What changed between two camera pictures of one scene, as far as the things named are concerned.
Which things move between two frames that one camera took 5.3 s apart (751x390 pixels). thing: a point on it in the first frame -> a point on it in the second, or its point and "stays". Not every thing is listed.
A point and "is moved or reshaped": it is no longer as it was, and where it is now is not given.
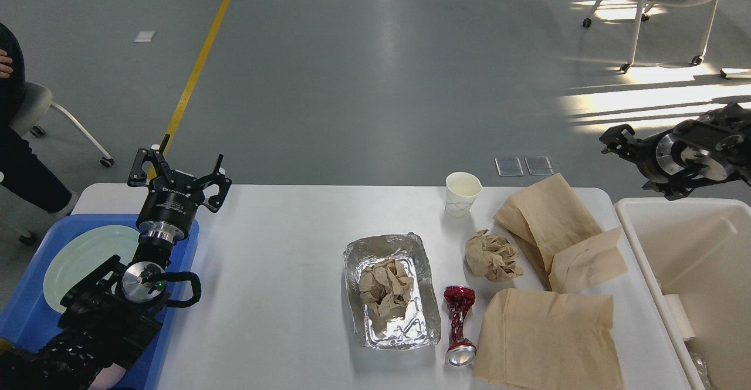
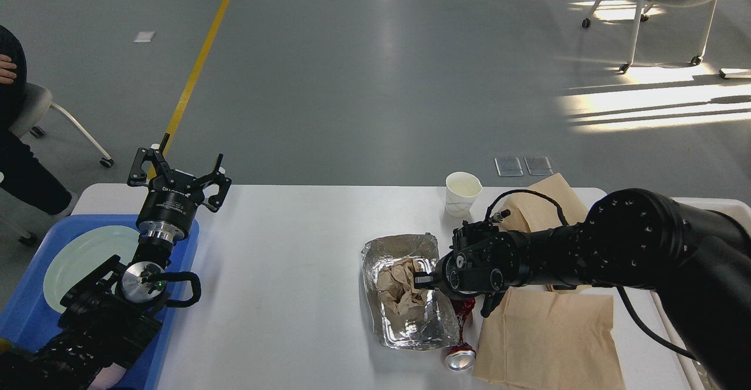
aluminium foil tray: (416, 324) is moved or reshaped
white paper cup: (462, 188) stays
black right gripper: (642, 152) -> (456, 268)
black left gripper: (169, 208) stays
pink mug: (108, 377) stays
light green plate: (83, 253) stays
